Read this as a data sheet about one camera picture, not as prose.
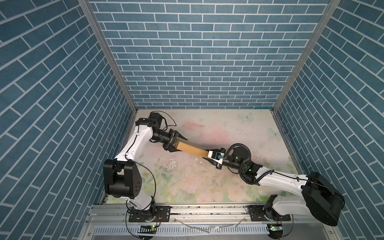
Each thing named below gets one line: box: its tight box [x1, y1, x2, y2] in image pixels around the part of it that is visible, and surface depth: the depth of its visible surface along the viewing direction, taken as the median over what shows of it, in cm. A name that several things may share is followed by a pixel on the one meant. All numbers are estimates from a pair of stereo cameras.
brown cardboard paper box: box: [176, 141, 209, 158], surface depth 70 cm
